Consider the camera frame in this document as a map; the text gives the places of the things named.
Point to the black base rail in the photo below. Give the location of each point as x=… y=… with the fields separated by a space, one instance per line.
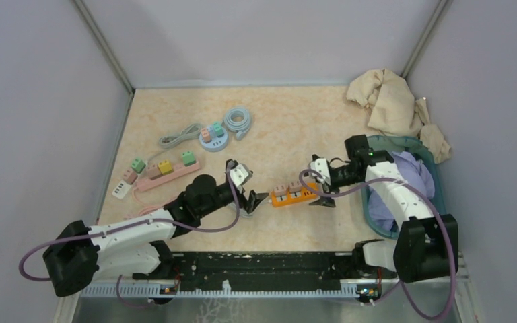
x=263 y=271

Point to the pink power strip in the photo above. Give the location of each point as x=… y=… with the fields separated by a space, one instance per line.
x=146 y=183

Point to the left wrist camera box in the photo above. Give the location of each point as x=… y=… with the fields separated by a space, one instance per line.
x=239 y=175

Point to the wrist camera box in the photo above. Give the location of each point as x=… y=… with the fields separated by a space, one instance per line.
x=239 y=175
x=319 y=170

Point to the teal plastic basket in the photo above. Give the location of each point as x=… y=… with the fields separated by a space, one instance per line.
x=421 y=153

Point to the pink plug adapter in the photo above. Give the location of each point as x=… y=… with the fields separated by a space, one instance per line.
x=294 y=187
x=280 y=190

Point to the green plug adapter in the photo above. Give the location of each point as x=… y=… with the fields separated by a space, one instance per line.
x=138 y=165
x=188 y=158

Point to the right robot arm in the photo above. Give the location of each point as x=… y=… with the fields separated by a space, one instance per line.
x=427 y=243

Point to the brown plug adapter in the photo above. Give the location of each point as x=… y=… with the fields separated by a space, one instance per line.
x=153 y=171

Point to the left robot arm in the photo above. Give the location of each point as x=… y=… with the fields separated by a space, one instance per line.
x=136 y=247

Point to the beige cloth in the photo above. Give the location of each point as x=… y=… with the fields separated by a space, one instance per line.
x=393 y=110

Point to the lavender cloth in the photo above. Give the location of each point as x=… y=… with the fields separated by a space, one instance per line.
x=416 y=174

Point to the white usb charger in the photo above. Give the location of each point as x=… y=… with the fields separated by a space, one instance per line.
x=121 y=190

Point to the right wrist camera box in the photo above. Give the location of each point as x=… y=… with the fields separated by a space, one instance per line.
x=319 y=170

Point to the round blue socket hub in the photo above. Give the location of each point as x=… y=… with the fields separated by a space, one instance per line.
x=214 y=138

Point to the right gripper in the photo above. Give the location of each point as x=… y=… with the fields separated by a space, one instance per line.
x=324 y=200

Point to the pink adapter on strip end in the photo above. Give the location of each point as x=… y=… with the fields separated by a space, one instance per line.
x=129 y=176

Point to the yellow plug adapter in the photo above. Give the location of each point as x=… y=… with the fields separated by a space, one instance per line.
x=165 y=167

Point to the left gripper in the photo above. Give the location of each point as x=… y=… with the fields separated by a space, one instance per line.
x=254 y=199

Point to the orange power strip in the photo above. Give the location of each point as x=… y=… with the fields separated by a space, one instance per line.
x=291 y=199

